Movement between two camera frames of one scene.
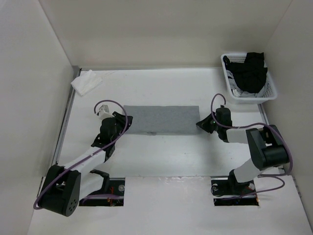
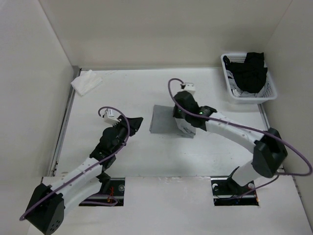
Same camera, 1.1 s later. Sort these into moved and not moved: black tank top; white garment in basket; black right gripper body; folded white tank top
Moved: black right gripper body
Not moved: white garment in basket; black tank top; folded white tank top
